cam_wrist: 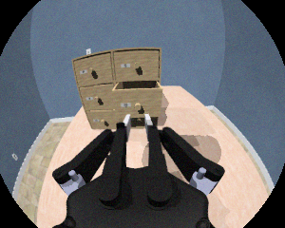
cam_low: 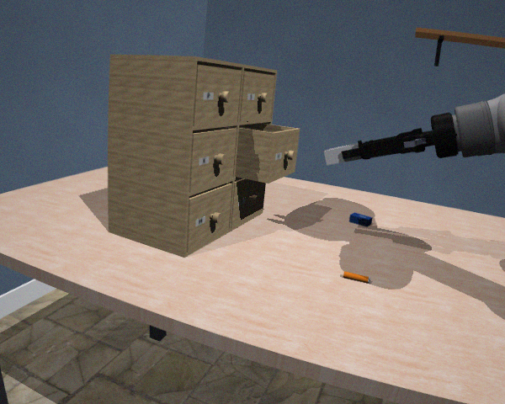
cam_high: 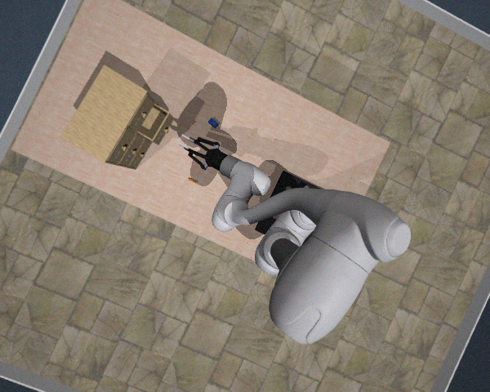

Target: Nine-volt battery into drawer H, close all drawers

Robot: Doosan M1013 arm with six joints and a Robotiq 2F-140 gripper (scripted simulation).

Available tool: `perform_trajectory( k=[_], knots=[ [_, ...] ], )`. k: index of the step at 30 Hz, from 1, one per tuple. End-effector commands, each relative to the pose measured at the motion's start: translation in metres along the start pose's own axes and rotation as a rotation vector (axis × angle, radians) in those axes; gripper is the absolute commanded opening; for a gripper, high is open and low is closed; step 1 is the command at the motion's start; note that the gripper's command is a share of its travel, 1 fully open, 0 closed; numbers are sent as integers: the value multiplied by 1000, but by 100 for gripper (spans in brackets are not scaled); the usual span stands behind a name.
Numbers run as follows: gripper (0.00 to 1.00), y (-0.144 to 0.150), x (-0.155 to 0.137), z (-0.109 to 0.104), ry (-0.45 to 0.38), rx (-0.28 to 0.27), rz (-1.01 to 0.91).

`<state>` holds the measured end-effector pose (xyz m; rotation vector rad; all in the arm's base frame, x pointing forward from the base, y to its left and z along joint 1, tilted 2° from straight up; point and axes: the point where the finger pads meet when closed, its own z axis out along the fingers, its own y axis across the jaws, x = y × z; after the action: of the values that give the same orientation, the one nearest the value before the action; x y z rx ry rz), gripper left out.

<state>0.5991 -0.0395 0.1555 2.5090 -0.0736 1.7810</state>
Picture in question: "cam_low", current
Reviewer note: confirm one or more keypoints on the orange-brown cylinder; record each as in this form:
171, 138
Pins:
357, 277

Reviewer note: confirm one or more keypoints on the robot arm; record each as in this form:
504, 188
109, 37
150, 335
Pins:
480, 127

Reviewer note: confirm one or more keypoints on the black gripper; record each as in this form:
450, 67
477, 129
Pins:
442, 136

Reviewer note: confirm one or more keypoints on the tan wooden drawer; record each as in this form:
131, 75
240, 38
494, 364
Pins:
257, 86
247, 200
217, 93
206, 167
209, 215
266, 153

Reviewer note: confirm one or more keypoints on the dark brown wooden chest of drawers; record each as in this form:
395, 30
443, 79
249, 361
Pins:
150, 130

